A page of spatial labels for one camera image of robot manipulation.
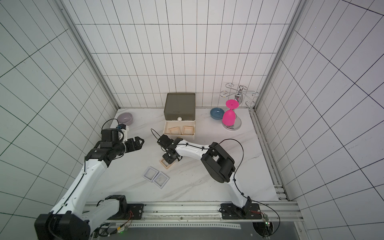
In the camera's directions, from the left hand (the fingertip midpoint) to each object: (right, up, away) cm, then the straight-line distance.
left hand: (136, 145), depth 81 cm
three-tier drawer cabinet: (+23, +17, +10) cm, 30 cm away
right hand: (+15, -10, +10) cm, 21 cm away
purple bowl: (-20, +15, +28) cm, 37 cm away
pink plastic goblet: (+54, +16, +9) cm, 57 cm away
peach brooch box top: (+16, -13, +7) cm, 22 cm away
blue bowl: (+50, +19, +33) cm, 63 cm away
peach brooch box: (+19, +7, +14) cm, 25 cm away
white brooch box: (+6, -18, +5) cm, 20 cm away
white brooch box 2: (+13, -20, +3) cm, 24 cm away
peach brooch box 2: (+28, +7, +18) cm, 34 cm away
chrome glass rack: (+59, +27, +7) cm, 66 cm away
